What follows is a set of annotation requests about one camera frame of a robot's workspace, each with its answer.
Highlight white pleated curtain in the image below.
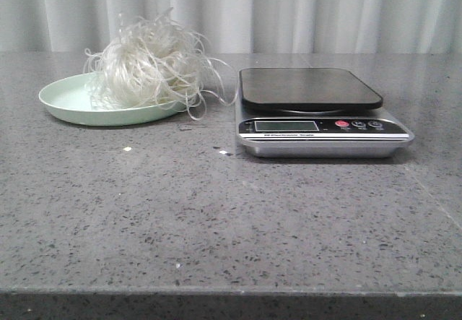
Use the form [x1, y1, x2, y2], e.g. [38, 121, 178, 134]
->
[1, 0, 461, 53]

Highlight white vermicelli noodle bundle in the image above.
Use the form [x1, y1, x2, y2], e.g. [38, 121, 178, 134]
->
[84, 10, 237, 121]

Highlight silver black kitchen scale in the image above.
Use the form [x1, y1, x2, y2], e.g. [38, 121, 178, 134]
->
[235, 68, 414, 158]

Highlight light green plate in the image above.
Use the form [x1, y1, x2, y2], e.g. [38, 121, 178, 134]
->
[39, 73, 183, 126]

